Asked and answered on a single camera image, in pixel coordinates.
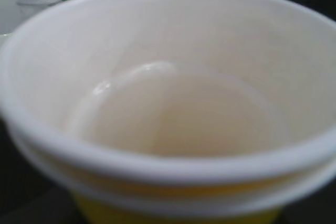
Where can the yellow paper cup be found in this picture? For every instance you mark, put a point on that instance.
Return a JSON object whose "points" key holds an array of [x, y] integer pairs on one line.
{"points": [[175, 111]]}

